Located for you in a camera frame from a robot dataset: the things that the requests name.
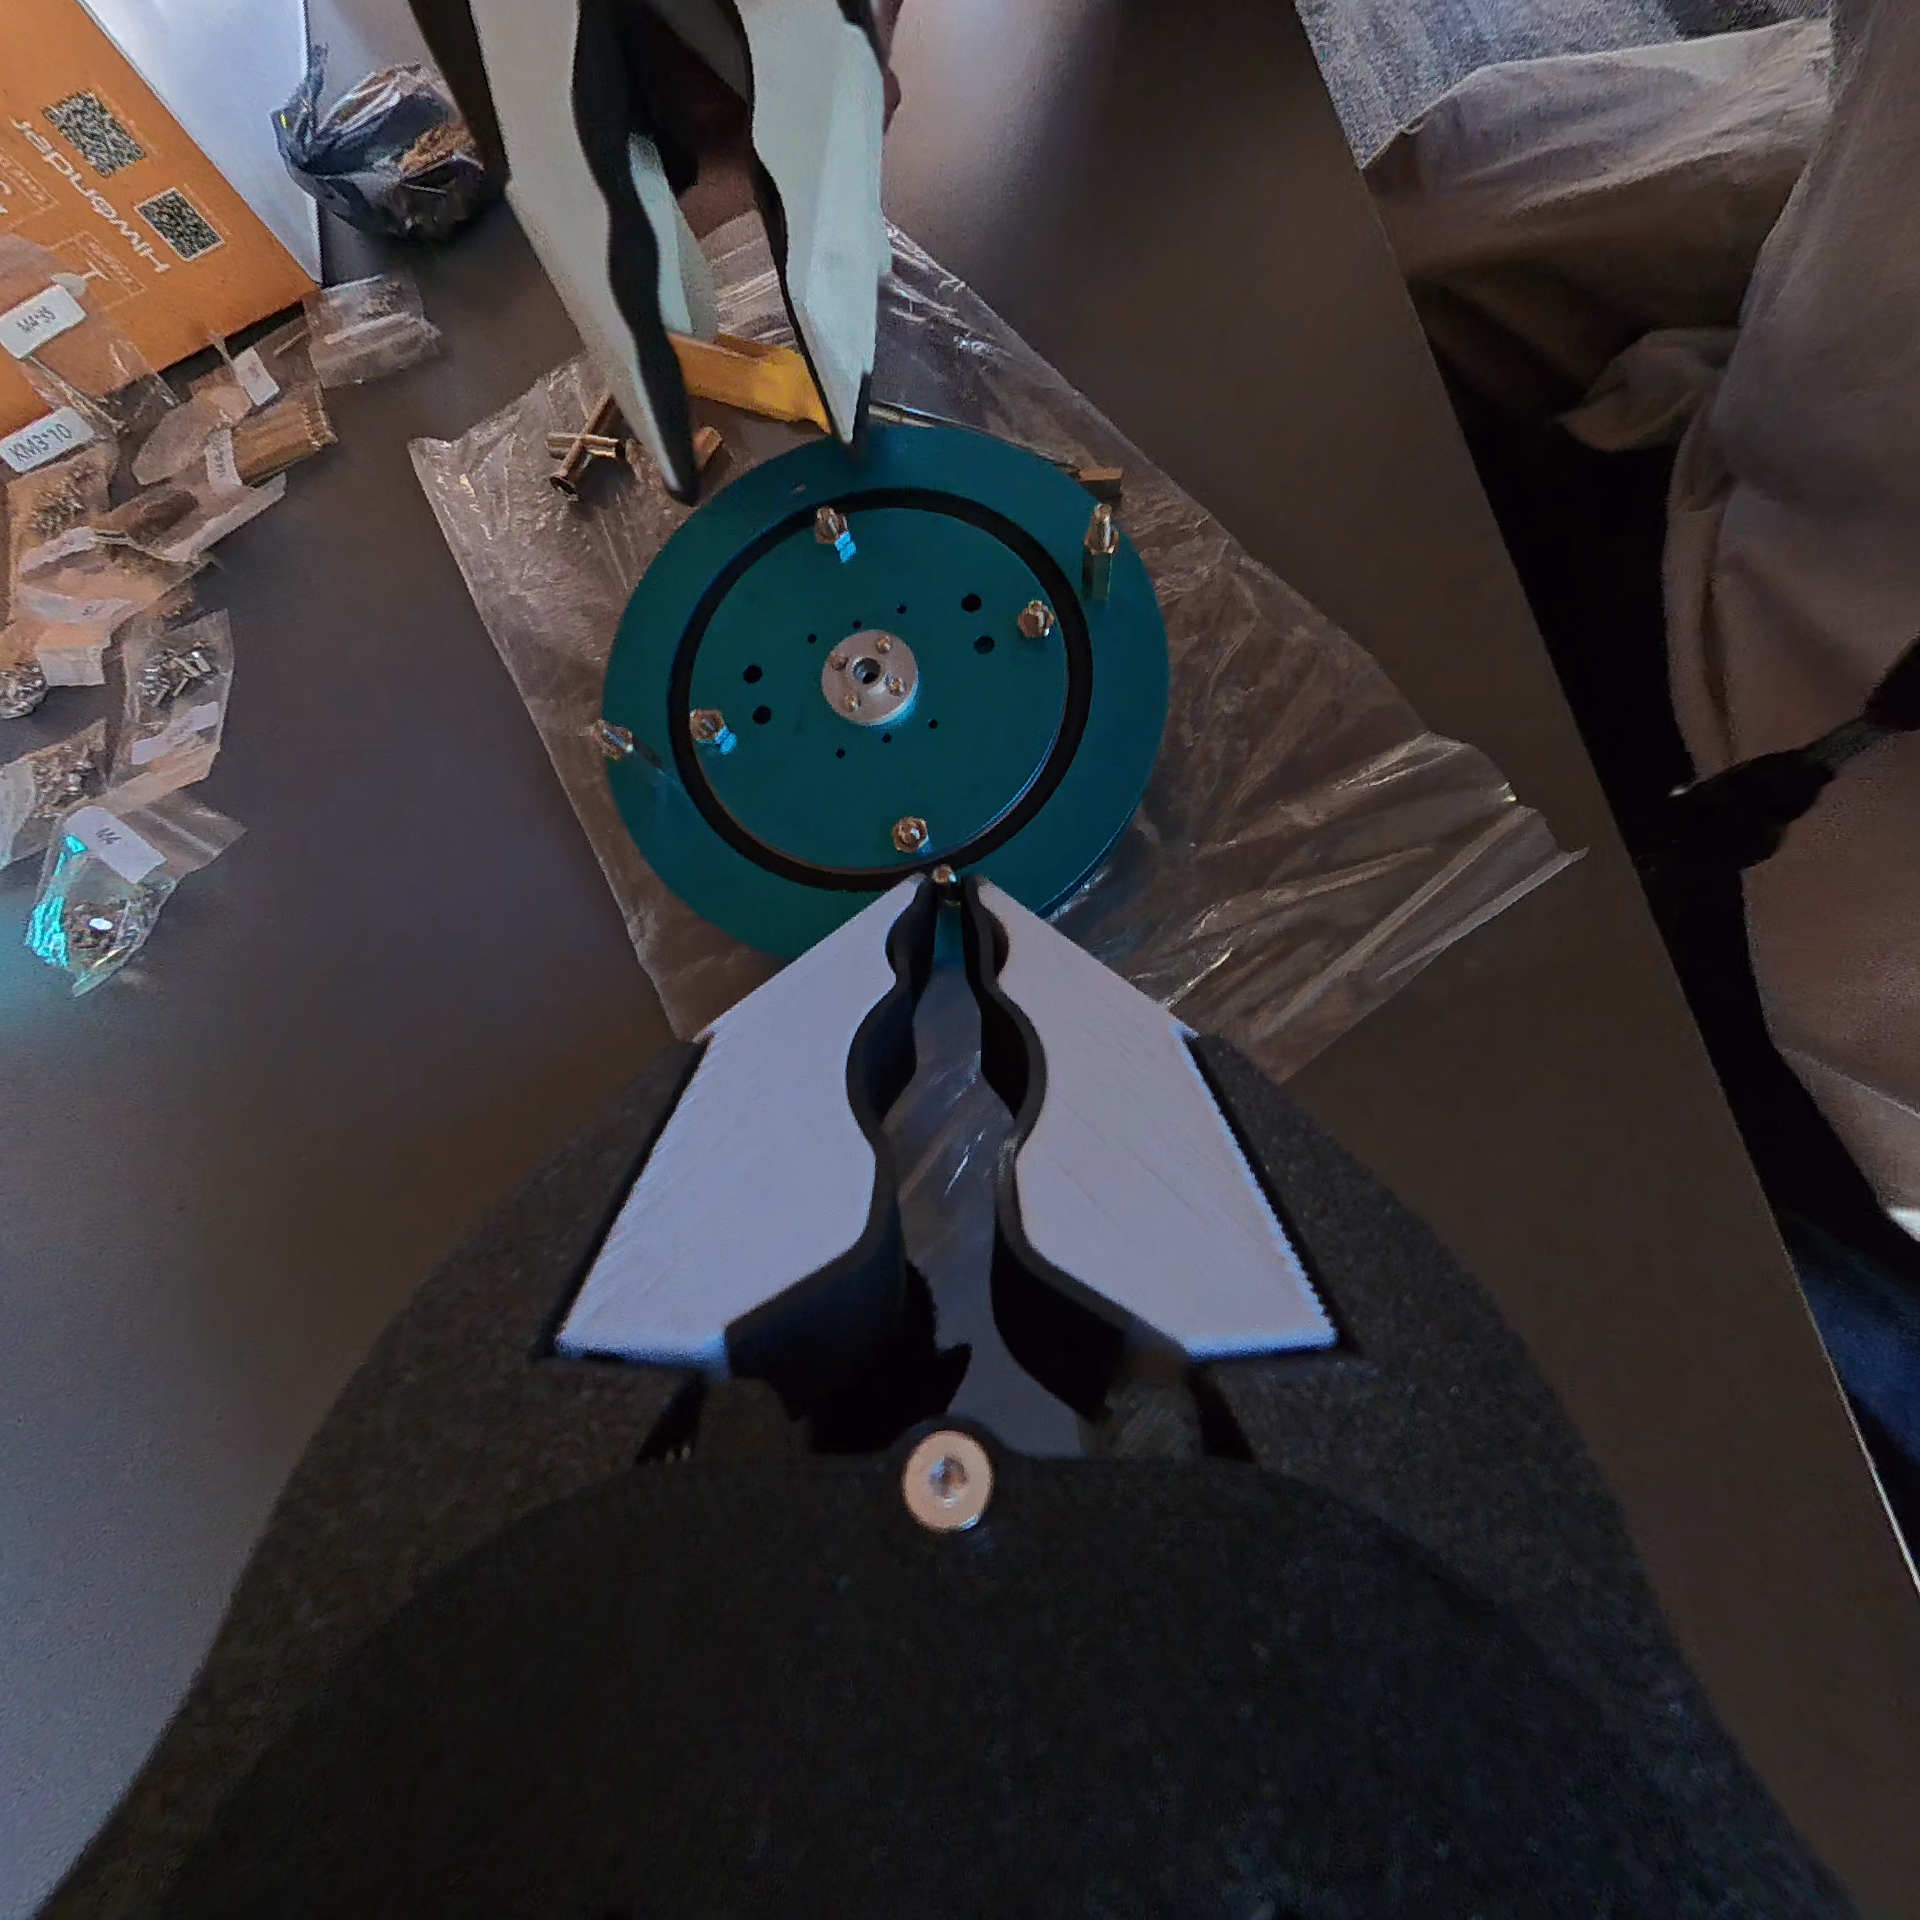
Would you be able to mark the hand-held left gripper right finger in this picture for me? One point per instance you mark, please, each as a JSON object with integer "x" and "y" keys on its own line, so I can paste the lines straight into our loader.
{"x": 1154, "y": 1201}

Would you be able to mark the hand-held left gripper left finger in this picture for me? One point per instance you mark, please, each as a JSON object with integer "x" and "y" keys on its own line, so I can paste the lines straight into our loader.
{"x": 720, "y": 1201}

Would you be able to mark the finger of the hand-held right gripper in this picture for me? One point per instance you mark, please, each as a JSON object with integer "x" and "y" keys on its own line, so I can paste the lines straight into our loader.
{"x": 547, "y": 118}
{"x": 825, "y": 181}

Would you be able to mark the bundle of long bolts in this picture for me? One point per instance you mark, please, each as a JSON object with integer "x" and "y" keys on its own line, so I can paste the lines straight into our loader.
{"x": 578, "y": 451}

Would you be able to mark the blue metal turntable base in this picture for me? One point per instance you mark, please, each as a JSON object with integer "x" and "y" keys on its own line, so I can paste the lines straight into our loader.
{"x": 961, "y": 721}

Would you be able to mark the grey desk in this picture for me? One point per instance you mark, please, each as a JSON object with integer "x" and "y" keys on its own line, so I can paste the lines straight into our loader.
{"x": 299, "y": 1201}

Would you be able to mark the crumpled dark plastic bag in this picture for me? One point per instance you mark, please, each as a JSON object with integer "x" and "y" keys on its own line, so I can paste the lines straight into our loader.
{"x": 398, "y": 149}

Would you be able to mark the orange cardboard box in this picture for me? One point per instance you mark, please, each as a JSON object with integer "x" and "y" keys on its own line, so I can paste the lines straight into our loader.
{"x": 90, "y": 224}

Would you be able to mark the clear plastic bag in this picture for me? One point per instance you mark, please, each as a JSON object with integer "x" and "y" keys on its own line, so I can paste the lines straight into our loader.
{"x": 1348, "y": 838}

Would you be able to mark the pile of small screw bags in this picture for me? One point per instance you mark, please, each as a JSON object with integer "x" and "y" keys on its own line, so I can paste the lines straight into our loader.
{"x": 148, "y": 598}

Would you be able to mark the person's torso in pale shirt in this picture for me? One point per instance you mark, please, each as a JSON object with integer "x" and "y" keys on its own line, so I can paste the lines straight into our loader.
{"x": 1770, "y": 451}

